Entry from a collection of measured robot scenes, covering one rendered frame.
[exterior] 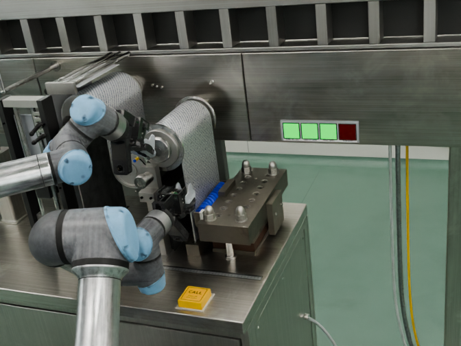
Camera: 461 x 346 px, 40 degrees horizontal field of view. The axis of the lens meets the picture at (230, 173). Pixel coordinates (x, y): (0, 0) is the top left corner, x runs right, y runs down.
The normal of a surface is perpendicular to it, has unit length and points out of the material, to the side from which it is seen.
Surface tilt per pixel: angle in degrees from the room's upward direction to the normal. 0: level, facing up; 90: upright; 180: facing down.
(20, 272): 0
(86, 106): 51
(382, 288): 0
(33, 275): 0
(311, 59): 90
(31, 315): 90
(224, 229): 90
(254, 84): 90
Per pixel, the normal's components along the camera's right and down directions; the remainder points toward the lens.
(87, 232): -0.19, -0.27
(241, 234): -0.35, 0.42
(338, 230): -0.11, -0.90
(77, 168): 0.33, 0.36
